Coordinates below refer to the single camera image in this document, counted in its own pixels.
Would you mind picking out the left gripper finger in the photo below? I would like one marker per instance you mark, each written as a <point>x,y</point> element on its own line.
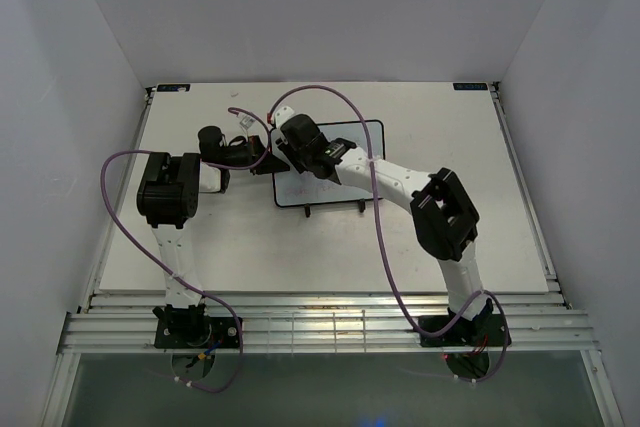
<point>267,163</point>
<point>256,147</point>

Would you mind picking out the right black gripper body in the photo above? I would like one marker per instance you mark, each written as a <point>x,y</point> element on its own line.
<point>296,157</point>

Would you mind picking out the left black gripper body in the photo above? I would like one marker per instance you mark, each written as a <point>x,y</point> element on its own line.
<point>239,157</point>

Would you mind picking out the small black-framed whiteboard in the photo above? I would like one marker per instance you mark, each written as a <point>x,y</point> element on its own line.
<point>294,189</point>

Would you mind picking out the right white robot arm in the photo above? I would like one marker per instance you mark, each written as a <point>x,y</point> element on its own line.
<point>444,217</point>

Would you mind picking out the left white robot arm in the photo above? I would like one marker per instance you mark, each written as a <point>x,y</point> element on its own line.
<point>168,198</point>

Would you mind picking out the metal whiteboard stand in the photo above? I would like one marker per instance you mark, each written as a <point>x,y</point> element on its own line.
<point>358,207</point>

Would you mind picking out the left blue table label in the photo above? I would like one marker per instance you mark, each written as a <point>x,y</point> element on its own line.
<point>173,88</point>

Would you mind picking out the blue table label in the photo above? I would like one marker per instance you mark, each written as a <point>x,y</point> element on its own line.
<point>470,86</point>
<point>173,88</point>

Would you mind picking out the right blue table label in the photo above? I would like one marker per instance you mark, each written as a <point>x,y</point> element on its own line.
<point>470,86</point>

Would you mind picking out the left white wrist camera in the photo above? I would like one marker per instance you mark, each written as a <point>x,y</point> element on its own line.
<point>246,121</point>

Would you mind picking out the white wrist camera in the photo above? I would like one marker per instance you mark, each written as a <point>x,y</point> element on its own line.
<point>280,115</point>
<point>246,121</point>

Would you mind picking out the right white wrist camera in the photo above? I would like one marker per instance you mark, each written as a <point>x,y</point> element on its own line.
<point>280,115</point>

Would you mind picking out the aluminium frame rail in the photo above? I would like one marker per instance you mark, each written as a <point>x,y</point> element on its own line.
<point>323,324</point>

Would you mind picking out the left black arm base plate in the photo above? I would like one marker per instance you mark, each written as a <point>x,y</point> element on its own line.
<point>192,328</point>

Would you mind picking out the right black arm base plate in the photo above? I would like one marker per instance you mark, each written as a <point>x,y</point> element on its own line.
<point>485,329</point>

